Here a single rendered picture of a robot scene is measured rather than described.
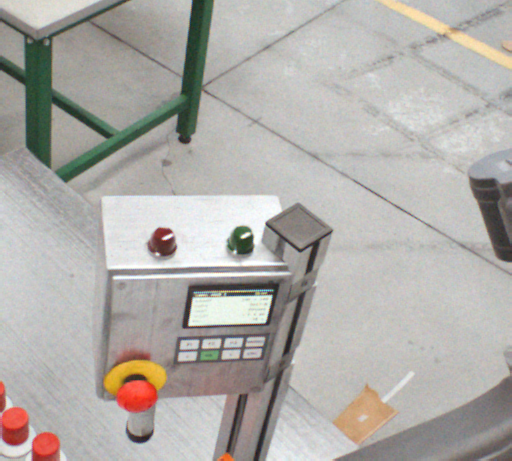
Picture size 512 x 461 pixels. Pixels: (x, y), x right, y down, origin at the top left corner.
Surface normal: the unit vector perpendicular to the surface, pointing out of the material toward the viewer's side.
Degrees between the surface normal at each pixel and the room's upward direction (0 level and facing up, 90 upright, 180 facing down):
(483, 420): 42
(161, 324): 90
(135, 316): 90
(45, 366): 0
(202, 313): 90
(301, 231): 0
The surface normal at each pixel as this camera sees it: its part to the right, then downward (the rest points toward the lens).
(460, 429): -0.41, -0.84
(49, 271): 0.15, -0.73
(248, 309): 0.18, 0.69
